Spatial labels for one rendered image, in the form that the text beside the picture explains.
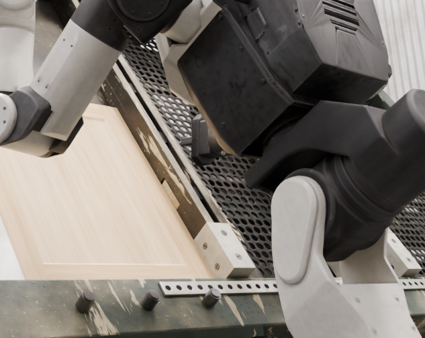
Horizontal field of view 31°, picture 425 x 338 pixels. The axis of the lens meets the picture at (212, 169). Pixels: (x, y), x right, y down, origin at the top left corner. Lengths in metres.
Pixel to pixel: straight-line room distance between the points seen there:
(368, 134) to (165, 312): 0.53
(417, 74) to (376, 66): 3.39
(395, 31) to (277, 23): 3.63
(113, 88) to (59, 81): 0.76
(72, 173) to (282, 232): 0.64
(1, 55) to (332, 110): 0.52
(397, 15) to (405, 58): 0.27
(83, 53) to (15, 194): 0.41
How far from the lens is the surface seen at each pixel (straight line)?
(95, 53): 1.12
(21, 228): 1.37
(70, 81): 1.12
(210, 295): 1.38
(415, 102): 0.97
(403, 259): 1.97
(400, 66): 4.61
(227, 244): 1.54
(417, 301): 1.91
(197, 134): 1.77
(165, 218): 1.59
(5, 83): 1.21
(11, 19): 1.24
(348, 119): 1.00
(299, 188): 1.01
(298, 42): 1.05
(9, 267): 1.26
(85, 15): 1.12
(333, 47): 1.07
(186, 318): 1.35
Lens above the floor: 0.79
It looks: 13 degrees up
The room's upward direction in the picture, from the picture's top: 5 degrees counter-clockwise
